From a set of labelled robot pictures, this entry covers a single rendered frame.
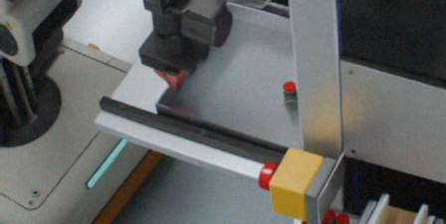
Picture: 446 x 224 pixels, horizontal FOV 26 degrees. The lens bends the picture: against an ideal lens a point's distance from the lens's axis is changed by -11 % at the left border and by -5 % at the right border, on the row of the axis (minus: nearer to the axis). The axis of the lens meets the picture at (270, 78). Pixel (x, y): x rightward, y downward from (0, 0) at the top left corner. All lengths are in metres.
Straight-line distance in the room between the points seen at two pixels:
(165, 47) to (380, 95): 0.43
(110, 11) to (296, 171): 1.94
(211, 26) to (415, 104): 0.37
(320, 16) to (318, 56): 0.07
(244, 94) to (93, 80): 1.00
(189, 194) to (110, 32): 0.71
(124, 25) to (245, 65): 1.48
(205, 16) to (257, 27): 0.31
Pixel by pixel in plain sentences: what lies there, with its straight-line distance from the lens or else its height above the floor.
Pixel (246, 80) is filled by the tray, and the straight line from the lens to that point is 1.76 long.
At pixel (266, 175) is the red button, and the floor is 1.01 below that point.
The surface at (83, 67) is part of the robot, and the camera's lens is 2.73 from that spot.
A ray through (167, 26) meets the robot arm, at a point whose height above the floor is 1.07.
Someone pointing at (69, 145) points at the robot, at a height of 0.28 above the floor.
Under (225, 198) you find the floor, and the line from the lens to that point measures 2.72.
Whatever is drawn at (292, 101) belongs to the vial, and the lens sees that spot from 1.69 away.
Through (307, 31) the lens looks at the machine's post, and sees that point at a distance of 1.31.
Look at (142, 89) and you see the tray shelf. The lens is 1.78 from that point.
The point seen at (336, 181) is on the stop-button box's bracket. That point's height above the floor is 0.99.
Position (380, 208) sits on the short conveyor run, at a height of 0.97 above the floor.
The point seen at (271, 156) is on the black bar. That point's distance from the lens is 1.62.
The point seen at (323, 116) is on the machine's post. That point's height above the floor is 1.09.
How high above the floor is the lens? 2.14
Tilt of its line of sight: 46 degrees down
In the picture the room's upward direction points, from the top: 7 degrees counter-clockwise
